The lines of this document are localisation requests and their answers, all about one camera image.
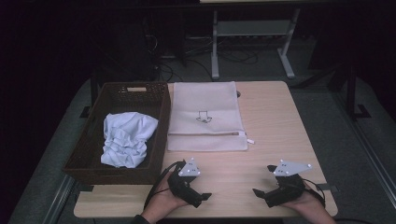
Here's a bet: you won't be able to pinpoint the person's right hand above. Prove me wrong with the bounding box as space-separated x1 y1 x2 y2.
279 183 327 219

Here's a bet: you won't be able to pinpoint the black floor cables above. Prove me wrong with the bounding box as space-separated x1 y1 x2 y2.
146 34 260 82

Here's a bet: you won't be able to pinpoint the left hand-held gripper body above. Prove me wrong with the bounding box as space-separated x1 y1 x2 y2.
167 157 204 204

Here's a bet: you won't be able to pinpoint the white shirt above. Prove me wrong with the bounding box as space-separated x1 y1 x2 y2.
100 111 160 169

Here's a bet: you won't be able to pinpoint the aluminium floor rail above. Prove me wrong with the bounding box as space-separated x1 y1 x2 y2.
331 91 396 202
41 175 77 224

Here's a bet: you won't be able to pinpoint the white metal desk frame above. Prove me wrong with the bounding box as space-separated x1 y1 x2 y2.
210 8 302 80

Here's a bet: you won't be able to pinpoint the person's left hand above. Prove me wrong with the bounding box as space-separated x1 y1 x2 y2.
140 179 191 224

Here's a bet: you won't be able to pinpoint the white mesh laundry bag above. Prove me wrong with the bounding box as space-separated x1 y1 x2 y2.
166 81 256 153

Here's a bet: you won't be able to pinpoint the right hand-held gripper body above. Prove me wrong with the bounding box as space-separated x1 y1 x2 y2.
266 159 313 208

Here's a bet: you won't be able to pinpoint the brown woven basket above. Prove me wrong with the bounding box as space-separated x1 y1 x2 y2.
62 81 172 186

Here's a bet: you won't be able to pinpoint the black table leg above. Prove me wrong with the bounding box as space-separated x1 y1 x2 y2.
78 77 101 119

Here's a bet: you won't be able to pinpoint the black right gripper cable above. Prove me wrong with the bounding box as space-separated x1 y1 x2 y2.
302 177 327 208

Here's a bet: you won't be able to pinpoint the black metal stand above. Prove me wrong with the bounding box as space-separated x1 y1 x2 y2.
292 62 372 121

